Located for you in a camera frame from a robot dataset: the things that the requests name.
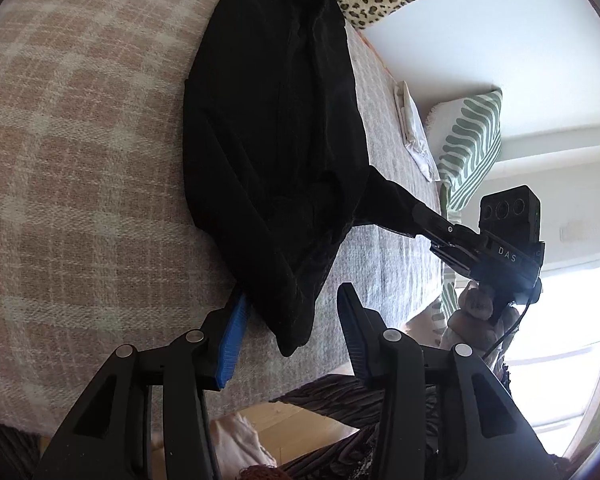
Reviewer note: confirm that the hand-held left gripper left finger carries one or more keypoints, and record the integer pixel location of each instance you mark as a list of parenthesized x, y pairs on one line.
[(232, 340)]

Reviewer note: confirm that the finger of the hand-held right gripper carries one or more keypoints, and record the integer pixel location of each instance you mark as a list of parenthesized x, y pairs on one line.
[(445, 225), (452, 257)]

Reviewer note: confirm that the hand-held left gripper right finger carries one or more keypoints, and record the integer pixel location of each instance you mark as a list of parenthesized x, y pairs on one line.
[(352, 330)]

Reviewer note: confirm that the black short-sleeved top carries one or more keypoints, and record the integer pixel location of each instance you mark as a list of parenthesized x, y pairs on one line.
[(270, 135)]

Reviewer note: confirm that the person's right hand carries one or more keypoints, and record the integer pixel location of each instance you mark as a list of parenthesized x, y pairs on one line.
[(475, 310)]

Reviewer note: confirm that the green striped white cushion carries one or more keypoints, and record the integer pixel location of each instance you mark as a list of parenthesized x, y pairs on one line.
[(470, 150)]

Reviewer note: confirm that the window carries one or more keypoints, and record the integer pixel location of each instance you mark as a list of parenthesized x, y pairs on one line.
[(570, 310)]

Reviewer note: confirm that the white folded cloth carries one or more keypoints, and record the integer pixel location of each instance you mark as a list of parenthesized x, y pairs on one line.
[(417, 130)]

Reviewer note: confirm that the pale pink cloth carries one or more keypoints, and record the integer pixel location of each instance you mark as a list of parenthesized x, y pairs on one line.
[(232, 440)]

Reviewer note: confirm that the pink plaid blanket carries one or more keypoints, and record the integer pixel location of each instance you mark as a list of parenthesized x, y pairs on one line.
[(80, 160)]

